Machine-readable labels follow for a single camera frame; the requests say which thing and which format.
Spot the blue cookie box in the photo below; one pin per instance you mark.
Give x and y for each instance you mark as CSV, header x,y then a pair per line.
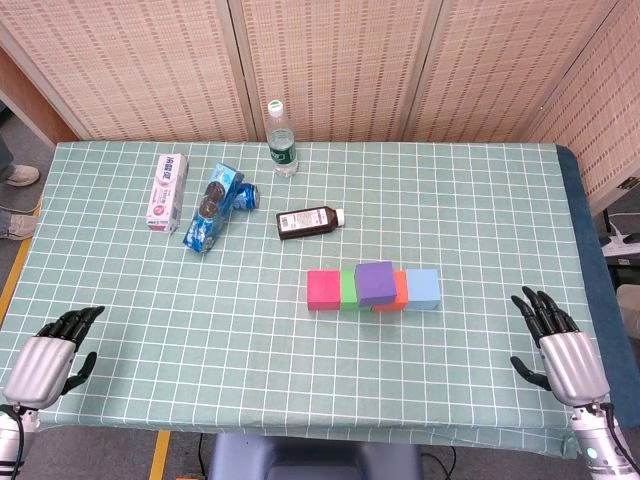
x,y
210,210

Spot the clear plastic water bottle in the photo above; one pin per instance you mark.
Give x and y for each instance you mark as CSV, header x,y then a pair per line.
x,y
282,150

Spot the green cube block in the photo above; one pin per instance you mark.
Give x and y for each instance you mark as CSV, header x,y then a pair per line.
x,y
348,290

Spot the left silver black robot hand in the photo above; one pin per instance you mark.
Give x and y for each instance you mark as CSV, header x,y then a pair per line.
x,y
40,365

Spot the purple foam block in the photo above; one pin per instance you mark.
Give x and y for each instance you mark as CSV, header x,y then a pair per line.
x,y
375,282

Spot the red cube block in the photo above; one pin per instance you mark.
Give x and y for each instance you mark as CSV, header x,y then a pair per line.
x,y
323,290

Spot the white power strip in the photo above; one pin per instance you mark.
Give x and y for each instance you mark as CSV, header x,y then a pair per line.
x,y
622,242

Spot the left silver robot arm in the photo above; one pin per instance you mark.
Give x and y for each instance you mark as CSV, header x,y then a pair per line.
x,y
6,445

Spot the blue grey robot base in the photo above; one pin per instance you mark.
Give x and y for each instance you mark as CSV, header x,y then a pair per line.
x,y
310,457

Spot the light blue block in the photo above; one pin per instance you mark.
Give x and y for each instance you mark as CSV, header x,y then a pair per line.
x,y
423,289

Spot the beige sneaker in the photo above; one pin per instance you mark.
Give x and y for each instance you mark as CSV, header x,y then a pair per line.
x,y
22,226
22,175

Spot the brown wooden board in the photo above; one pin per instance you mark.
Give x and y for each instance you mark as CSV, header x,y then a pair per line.
x,y
30,105

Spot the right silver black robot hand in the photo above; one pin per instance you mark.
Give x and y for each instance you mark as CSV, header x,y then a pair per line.
x,y
575,365

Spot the blue drink can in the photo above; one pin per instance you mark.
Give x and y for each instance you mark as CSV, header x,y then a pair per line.
x,y
247,196

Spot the green checked tablecloth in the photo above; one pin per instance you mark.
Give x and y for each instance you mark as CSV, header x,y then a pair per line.
x,y
250,330

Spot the grey trouser leg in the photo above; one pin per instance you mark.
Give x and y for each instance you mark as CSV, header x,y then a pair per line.
x,y
5,160

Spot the pink white toothpaste box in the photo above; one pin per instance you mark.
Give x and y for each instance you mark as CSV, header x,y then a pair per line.
x,y
167,195

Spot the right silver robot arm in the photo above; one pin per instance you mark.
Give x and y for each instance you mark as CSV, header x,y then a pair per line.
x,y
597,445

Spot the woven folding screen panel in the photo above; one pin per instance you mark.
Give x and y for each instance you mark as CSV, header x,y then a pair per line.
x,y
140,65
335,60
500,65
610,125

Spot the orange-red cube block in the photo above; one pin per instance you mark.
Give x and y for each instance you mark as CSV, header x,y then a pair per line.
x,y
401,295

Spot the brown medicine bottle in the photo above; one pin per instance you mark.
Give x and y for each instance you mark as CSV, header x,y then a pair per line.
x,y
305,223

